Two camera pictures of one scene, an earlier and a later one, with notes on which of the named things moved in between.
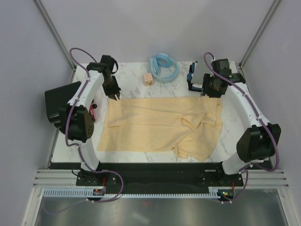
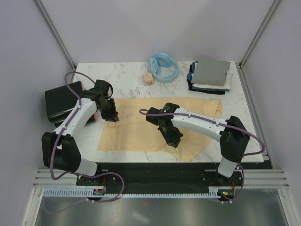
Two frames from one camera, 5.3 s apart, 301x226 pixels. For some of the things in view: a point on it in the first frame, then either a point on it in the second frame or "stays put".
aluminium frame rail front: [67, 178] stays put
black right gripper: [208, 77] → [174, 141]
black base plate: [157, 174] stays put
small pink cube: [147, 79] stays put
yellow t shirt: [192, 125] stays put
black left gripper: [112, 92] → [112, 116]
